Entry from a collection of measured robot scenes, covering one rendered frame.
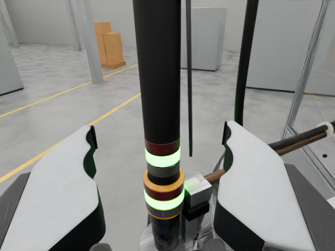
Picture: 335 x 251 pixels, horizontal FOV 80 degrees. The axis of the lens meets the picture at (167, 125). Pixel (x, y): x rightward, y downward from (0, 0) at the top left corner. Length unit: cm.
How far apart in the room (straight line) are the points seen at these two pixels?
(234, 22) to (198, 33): 513
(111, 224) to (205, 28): 640
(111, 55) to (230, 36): 676
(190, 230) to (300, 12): 544
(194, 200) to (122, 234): 188
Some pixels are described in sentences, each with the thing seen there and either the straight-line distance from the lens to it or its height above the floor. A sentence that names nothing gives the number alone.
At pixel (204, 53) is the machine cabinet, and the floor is 61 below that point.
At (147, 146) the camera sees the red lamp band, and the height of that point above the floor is 162.
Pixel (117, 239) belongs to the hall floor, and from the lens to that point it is 209.
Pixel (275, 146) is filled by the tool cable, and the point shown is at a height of 156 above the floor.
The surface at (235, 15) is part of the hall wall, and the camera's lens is 1231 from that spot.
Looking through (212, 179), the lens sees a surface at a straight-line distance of 26.
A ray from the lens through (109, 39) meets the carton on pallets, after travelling 826.
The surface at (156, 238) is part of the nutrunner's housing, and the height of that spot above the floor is 149.
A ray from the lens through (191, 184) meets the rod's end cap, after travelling 25.
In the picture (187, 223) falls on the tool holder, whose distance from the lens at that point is 27.
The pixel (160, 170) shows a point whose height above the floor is 160.
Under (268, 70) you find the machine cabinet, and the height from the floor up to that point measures 50.
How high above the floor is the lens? 172
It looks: 28 degrees down
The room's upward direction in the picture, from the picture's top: 1 degrees counter-clockwise
